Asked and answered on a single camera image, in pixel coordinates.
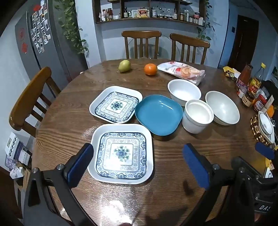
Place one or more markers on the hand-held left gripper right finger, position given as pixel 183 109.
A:
pixel 195 167

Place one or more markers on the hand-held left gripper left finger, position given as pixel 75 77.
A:
pixel 80 167

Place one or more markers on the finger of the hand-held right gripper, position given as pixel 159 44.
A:
pixel 243 163
pixel 263 150

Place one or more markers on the blue patterned square plate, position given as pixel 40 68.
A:
pixel 121 154
pixel 116 105

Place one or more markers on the small deep white bowl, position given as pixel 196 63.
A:
pixel 196 117

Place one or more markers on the large white bowl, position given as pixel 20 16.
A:
pixel 222 107

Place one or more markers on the plain blue square plate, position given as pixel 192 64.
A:
pixel 158 113

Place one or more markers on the medium white bowl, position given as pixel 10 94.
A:
pixel 183 91

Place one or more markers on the large yellow packet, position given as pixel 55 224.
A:
pixel 269 162

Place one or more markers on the beaded wooden trivet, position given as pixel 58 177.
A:
pixel 256 130

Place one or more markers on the blue white oval dish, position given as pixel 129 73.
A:
pixel 266 127

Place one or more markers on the large orange with leaf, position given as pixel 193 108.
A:
pixel 270 111

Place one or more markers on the chili sauce jar red lid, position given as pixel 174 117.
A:
pixel 260 103

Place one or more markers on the brown sauce jar black lid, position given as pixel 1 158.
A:
pixel 248 100

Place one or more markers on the blue white gift box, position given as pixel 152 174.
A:
pixel 23 154

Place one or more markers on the small clear plastic tub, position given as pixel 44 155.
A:
pixel 241 92

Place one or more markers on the white crumpled bag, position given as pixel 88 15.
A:
pixel 17 173

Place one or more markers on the black bag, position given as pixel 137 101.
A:
pixel 270 87

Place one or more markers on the vinegar bottle yellow cap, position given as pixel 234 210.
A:
pixel 257 80

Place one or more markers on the white patterned box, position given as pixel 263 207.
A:
pixel 12 143

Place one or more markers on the red sauce bottle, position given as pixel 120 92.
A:
pixel 244 76

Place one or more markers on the wooden chair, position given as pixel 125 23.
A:
pixel 28 95
pixel 141 34
pixel 189 40

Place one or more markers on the pink white snack bag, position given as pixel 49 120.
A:
pixel 182 71

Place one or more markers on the orange mandarin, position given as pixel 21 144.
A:
pixel 150 69

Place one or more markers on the dark brown door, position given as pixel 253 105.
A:
pixel 243 43

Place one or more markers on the green pear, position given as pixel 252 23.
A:
pixel 124 66

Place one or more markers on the grey refrigerator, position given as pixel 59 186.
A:
pixel 56 43

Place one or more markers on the red fridge sticker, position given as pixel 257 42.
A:
pixel 22 34
pixel 25 47

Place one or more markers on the hanging green vine plant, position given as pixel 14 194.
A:
pixel 204 30
pixel 71 28

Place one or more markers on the cluster of fridge photos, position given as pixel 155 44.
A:
pixel 40 30

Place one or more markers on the row of shelf bottles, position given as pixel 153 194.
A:
pixel 108 14

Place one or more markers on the red yellow snack packet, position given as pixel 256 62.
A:
pixel 143 12

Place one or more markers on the wall picture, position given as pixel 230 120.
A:
pixel 275 72

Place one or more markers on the blue wall switch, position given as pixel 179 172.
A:
pixel 233 29

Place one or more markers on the wooden wall shelf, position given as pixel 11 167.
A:
pixel 149 19

